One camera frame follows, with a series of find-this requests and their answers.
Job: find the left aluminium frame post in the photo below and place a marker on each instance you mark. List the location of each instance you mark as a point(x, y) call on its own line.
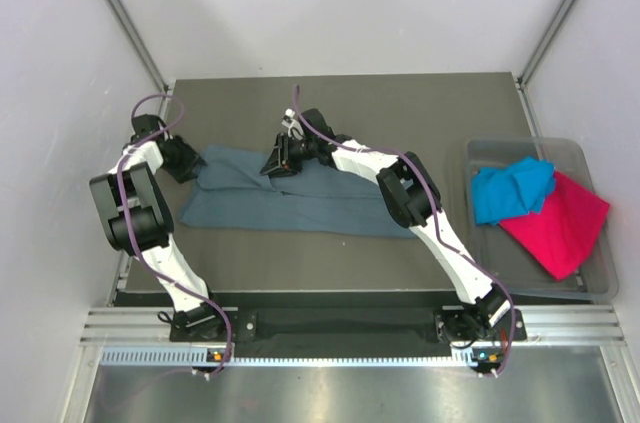
point(133, 36)

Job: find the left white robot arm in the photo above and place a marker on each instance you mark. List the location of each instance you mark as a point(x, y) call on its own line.
point(136, 218)

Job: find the slotted cable duct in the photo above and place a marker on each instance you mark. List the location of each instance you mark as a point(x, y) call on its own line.
point(211, 356)

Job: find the grey-blue t-shirt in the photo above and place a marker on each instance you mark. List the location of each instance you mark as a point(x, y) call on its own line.
point(230, 192)

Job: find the aluminium frame post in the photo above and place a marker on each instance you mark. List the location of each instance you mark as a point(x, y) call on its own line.
point(133, 36)
point(556, 23)

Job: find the bright blue t-shirt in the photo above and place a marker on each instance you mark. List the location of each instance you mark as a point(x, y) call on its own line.
point(514, 191)

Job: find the clear plastic bin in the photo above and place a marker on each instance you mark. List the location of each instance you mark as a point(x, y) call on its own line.
point(498, 252)

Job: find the front aluminium rail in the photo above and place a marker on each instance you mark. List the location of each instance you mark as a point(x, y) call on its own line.
point(546, 325)

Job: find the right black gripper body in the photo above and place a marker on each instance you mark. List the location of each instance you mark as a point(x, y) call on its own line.
point(301, 151)

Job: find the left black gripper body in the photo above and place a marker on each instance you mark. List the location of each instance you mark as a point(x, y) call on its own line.
point(182, 160)

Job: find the right aluminium frame post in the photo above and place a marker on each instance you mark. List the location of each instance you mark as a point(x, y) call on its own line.
point(556, 23)

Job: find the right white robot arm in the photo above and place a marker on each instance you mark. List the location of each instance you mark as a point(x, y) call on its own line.
point(409, 195)

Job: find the magenta t-shirt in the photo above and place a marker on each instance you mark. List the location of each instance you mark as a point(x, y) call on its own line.
point(562, 236)

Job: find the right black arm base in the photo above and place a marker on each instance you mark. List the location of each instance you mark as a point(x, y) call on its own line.
point(458, 326)

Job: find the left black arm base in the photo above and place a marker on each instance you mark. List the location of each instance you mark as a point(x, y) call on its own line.
point(204, 325)

